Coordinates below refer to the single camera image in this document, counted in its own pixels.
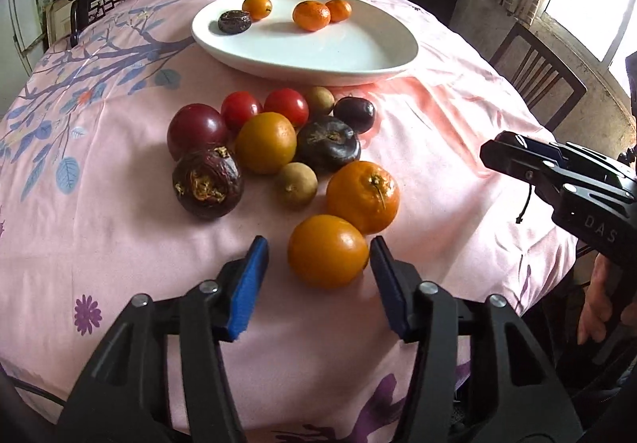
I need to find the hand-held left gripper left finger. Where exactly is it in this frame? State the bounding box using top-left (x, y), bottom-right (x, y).
top-left (57, 235), bottom-right (270, 443)

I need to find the small smooth orange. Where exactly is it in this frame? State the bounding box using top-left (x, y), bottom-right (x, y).
top-left (242, 0), bottom-right (274, 21)

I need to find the red tomato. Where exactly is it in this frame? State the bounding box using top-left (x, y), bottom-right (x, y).
top-left (263, 88), bottom-right (310, 128)
top-left (220, 91), bottom-right (264, 133)

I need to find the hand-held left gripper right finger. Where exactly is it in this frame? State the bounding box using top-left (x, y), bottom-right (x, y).
top-left (369, 235), bottom-right (584, 443)

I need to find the pink floral tablecloth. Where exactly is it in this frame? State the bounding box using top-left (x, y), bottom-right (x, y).
top-left (0, 0), bottom-right (579, 443)

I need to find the small wrinkled passion fruit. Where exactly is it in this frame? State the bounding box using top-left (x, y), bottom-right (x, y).
top-left (217, 10), bottom-right (252, 35)

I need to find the large wrinkled passion fruit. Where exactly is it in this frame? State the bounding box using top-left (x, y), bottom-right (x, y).
top-left (172, 146), bottom-right (244, 220)

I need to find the black wrist cord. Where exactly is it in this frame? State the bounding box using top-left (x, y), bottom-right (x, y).
top-left (516, 184), bottom-right (534, 225)

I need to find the flat dark passion fruit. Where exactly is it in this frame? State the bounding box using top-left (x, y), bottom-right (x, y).
top-left (295, 116), bottom-right (362, 174)

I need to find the small dark purple passion fruit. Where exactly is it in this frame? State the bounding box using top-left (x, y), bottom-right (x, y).
top-left (333, 96), bottom-right (376, 135)

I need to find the mandarin with stem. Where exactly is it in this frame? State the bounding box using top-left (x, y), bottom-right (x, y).
top-left (326, 160), bottom-right (401, 235)

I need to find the person's right hand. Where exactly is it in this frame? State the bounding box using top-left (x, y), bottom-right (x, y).
top-left (576, 251), bottom-right (637, 345)

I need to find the small mandarin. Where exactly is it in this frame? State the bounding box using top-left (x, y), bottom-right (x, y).
top-left (325, 0), bottom-right (353, 23)

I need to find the dark red plum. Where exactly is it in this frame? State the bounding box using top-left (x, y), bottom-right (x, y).
top-left (166, 103), bottom-right (231, 161)

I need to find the black cable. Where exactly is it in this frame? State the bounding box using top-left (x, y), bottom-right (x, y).
top-left (0, 366), bottom-right (68, 409)

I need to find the bumpy mandarin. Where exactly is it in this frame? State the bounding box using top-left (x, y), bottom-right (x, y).
top-left (292, 0), bottom-right (332, 32)

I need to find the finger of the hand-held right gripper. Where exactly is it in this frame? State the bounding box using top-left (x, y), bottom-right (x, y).
top-left (480, 139), bottom-right (637, 220)
top-left (495, 131), bottom-right (637, 192)

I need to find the brown longan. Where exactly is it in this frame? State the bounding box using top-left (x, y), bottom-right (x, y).
top-left (277, 162), bottom-right (319, 208)
top-left (303, 86), bottom-right (336, 118)

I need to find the slatted dark wooden chair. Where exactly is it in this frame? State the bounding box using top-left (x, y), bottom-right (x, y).
top-left (488, 21), bottom-right (588, 131)

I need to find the white oval plate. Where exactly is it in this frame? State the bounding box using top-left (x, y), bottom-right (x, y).
top-left (191, 0), bottom-right (419, 86)

